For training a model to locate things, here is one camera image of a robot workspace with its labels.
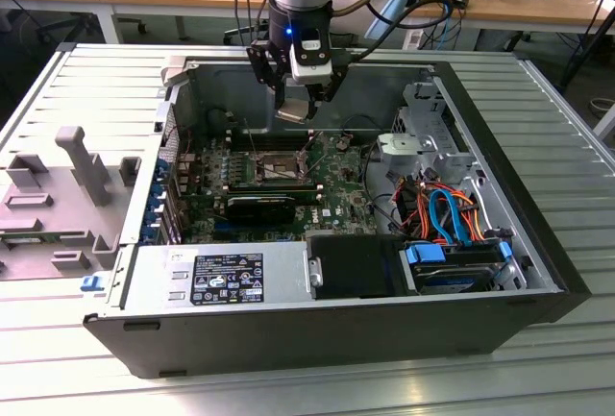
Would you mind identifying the hard disk drive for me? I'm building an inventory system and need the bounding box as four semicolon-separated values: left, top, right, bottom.
410;261;499;296

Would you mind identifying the white power strip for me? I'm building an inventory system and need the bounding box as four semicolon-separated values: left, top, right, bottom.
402;25;428;51

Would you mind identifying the grey parts rack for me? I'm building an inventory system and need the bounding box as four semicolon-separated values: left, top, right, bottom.
0;125;144;282

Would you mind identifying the small blue plastic clip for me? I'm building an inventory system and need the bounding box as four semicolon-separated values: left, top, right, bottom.
79;274;106;295

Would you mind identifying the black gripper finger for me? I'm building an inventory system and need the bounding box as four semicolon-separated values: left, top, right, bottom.
306;63;349;120
245;40;289;112

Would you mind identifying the black graphics card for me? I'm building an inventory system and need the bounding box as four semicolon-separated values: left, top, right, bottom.
225;194;298;226

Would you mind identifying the blue disk carrier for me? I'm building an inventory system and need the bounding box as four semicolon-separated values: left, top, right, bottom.
405;240;514;292

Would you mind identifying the green motherboard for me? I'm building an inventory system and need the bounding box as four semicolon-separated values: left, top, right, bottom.
175;130;381;244

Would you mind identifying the silver metal disk cage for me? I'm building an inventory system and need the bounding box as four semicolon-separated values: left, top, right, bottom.
377;80;481;182

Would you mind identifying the orange power wire bundle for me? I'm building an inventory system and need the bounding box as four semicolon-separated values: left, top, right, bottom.
393;180;486;244

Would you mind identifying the thin black wire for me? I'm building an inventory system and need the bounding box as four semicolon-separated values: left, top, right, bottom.
341;113;388;138

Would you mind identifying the metal socket cover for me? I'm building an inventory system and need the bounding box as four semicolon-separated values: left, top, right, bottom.
295;139;316;177

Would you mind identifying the blue data wire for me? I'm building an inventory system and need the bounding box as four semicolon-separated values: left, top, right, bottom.
427;187;475;249

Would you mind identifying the CPU socket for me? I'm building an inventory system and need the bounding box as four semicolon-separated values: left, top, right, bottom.
249;146;313;184

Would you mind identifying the silver power supply unit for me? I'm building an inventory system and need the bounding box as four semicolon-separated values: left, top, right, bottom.
117;241;311;310

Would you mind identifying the black and grey PC case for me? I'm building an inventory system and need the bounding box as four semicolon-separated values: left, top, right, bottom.
82;43;593;379

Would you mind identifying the silver CPU chip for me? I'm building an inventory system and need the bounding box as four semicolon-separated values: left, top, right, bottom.
274;98;311;125

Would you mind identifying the white furniture piece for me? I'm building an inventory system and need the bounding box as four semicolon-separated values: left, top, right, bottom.
591;97;615;149

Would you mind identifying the black stand pole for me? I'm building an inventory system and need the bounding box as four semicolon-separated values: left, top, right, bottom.
559;0;615;90

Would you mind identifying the green RAM stick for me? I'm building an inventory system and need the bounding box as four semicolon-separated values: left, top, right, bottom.
0;235;47;247

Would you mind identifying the thick black camera cable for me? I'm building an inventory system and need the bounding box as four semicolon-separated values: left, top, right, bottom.
348;0;453;64

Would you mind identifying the blue expansion slot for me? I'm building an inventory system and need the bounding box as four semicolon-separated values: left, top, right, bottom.
213;221;284;233

